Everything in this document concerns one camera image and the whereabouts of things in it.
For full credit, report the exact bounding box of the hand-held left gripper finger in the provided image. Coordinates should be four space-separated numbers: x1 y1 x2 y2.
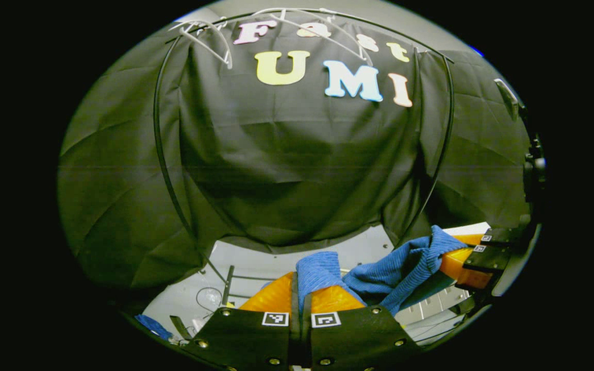
181 272 303 371
300 284 424 371

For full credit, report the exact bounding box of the blue corduroy jacket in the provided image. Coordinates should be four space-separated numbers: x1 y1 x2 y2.
135 225 468 341

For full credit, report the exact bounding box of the black metal clothes rack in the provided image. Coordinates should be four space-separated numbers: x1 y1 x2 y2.
154 8 455 341

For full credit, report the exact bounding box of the white plastic hanger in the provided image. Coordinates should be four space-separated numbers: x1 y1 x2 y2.
251 8 375 65
171 20 234 71

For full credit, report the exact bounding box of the white paper sheet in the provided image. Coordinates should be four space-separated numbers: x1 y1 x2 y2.
442 222 491 237

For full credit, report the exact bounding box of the grey ribbed panel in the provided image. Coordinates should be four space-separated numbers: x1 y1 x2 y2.
395 285 473 341

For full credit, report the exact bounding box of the black backdrop cloth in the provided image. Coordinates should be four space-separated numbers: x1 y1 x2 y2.
57 10 532 289

